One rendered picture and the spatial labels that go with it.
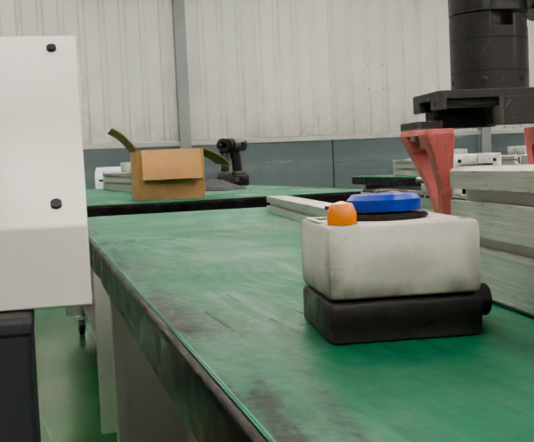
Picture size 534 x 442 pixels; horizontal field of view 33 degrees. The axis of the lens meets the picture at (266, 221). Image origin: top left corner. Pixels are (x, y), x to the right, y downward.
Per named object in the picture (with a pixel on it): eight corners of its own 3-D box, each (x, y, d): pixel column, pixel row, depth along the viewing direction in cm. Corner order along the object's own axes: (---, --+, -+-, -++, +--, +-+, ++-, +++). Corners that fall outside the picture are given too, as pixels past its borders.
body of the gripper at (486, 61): (575, 110, 65) (573, 7, 64) (439, 117, 63) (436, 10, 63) (536, 116, 71) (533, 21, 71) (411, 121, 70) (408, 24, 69)
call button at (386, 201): (340, 228, 51) (338, 193, 51) (409, 224, 51) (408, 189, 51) (357, 233, 47) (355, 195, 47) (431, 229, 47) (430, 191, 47)
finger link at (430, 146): (526, 226, 65) (523, 95, 64) (430, 232, 64) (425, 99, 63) (489, 221, 71) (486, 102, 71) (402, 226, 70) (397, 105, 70)
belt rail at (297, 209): (267, 210, 177) (267, 196, 177) (287, 210, 178) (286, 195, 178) (410, 258, 83) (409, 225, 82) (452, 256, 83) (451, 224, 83)
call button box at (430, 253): (303, 319, 53) (298, 212, 52) (462, 309, 54) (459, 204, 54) (331, 346, 45) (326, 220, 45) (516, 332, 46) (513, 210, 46)
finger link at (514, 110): (593, 223, 65) (589, 92, 65) (499, 228, 64) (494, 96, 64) (550, 217, 72) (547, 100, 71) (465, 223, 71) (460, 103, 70)
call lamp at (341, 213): (324, 224, 46) (323, 201, 46) (352, 222, 46) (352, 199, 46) (331, 225, 45) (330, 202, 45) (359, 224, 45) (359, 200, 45)
